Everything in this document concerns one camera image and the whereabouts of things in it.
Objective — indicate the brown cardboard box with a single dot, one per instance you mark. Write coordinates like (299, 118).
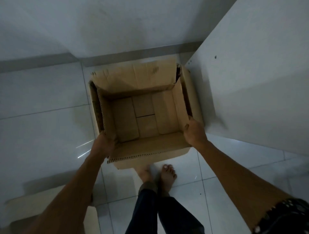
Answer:
(147, 79)

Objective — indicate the flat cardboard piece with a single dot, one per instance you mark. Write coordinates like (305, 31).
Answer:
(26, 207)

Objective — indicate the person's left foot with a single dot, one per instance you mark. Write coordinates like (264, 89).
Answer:
(145, 174)

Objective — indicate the person's right hand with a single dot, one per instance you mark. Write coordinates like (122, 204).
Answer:
(196, 133)

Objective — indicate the white cabinet panel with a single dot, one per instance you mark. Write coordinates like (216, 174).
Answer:
(256, 72)

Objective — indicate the dark blue jeans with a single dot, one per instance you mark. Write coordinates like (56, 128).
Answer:
(164, 212)

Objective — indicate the dark patterned sleeve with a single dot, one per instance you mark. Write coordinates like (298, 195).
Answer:
(287, 217)

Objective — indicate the person's right forearm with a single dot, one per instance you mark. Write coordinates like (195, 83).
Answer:
(239, 178)

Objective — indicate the person's left forearm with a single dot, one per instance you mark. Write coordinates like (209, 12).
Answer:
(70, 195)

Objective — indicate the person's foot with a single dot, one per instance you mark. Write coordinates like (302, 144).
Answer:
(145, 174)
(167, 177)

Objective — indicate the person's left thumb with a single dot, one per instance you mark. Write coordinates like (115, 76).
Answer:
(113, 143)

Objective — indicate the person's right foot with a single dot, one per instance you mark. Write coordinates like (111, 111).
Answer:
(167, 177)

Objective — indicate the person's right thumb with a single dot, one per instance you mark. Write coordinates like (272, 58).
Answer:
(186, 127)

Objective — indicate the person's left hand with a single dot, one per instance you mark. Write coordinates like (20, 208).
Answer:
(102, 145)

